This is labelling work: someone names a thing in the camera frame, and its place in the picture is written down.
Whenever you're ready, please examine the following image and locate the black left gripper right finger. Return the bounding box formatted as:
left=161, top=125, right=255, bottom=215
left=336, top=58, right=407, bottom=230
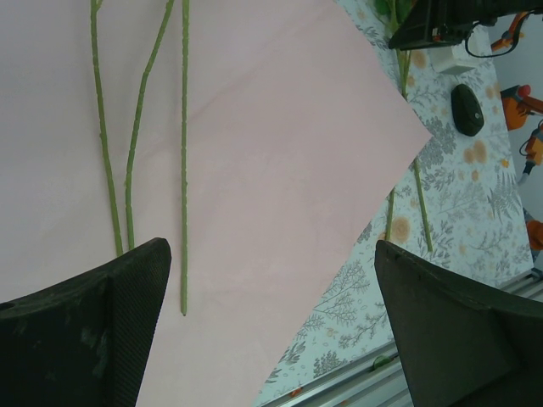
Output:
left=374, top=238, right=543, bottom=407

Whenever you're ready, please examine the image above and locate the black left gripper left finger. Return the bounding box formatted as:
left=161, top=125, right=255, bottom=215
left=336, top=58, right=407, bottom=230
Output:
left=0, top=237, right=173, bottom=407

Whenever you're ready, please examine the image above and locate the pink fake flower stem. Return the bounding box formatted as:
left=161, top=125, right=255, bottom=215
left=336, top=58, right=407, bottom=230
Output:
left=384, top=188, right=396, bottom=242
left=372, top=0, right=434, bottom=253

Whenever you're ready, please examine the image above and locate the light blue fake flower stem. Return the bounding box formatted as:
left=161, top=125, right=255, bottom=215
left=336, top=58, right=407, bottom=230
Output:
left=125, top=0, right=176, bottom=251

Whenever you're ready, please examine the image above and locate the purple and pink wrapping paper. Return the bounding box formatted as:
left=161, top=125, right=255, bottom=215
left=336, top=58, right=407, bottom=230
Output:
left=0, top=0, right=434, bottom=407

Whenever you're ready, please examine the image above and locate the peach fake flower stem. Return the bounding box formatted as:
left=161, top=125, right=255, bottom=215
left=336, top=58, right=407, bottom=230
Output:
left=89, top=0, right=125, bottom=258

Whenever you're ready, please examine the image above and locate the black computer mouse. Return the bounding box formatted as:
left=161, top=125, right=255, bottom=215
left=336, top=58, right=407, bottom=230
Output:
left=450, top=82, right=486, bottom=138

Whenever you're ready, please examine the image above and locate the floral tablecloth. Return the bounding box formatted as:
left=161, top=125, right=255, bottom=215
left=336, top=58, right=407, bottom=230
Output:
left=259, top=0, right=535, bottom=406

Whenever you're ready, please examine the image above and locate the aluminium rail base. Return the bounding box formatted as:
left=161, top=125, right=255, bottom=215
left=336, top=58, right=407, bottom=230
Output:
left=259, top=266, right=543, bottom=407

